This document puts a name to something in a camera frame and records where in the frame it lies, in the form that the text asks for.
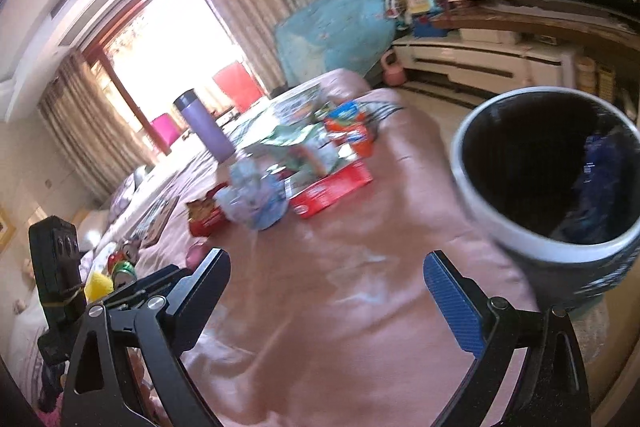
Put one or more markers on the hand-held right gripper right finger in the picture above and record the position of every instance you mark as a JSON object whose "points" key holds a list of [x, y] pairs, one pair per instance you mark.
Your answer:
{"points": [[452, 302]]}

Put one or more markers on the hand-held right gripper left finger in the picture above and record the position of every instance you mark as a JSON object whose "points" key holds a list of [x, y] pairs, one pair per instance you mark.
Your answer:
{"points": [[207, 279]]}

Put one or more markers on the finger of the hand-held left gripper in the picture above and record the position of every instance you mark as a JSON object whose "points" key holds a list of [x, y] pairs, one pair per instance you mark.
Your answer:
{"points": [[150, 288]]}

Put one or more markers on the red snack packet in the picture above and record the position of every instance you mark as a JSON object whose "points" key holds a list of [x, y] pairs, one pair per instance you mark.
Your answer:
{"points": [[205, 214]]}

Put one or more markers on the blue white plastic bag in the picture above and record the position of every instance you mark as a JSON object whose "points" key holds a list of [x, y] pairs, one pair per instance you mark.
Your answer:
{"points": [[252, 199]]}

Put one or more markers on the dark trash bin white rim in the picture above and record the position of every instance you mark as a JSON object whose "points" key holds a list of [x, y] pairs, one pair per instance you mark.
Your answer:
{"points": [[515, 227]]}

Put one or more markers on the red box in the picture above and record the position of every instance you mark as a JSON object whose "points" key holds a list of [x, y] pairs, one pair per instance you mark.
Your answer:
{"points": [[332, 189]]}

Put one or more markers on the orange snack cup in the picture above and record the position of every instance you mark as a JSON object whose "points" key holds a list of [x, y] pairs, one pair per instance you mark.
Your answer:
{"points": [[342, 113], [361, 143]]}

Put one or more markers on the blue wrapper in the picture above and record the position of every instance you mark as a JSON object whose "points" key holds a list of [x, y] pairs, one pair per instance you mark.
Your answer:
{"points": [[597, 187]]}

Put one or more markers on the crushed green can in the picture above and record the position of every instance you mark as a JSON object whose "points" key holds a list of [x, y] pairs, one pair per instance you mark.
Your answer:
{"points": [[124, 274]]}

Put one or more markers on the red can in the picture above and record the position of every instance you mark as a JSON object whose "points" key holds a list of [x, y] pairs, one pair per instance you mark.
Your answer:
{"points": [[114, 259]]}

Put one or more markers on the yellow foam net sleeve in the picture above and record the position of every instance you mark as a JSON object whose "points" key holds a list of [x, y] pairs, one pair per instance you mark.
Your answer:
{"points": [[97, 287]]}

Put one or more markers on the patterned pillow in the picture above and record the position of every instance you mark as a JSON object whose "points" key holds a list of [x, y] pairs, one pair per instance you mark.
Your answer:
{"points": [[130, 189]]}

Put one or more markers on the pink bed sheet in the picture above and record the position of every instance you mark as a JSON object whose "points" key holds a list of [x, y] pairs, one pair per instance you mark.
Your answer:
{"points": [[325, 297]]}

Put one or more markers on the purple thermos bottle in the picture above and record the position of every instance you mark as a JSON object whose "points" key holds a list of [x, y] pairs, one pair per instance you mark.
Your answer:
{"points": [[205, 127]]}

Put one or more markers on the magenta chair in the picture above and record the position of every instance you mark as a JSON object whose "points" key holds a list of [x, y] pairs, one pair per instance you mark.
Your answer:
{"points": [[164, 132]]}

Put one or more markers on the green snack packet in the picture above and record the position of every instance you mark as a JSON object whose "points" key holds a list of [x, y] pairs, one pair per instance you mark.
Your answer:
{"points": [[282, 137]]}

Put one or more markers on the stack of children's books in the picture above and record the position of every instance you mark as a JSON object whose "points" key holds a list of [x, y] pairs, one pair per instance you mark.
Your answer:
{"points": [[297, 104]]}

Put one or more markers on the red chair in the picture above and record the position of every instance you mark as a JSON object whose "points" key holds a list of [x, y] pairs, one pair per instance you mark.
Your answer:
{"points": [[237, 84]]}

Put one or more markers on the pink kettlebell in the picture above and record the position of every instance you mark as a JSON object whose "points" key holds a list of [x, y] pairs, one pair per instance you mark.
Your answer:
{"points": [[394, 72]]}

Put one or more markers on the white television cabinet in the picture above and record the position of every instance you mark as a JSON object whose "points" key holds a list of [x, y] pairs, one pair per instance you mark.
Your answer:
{"points": [[480, 57]]}

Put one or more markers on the blue cloth covered chair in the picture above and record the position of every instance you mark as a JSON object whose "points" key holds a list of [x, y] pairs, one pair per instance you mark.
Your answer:
{"points": [[332, 37]]}

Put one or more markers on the yellow toy phone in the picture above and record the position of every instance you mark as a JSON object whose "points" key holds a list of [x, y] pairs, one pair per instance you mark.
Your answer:
{"points": [[417, 2]]}

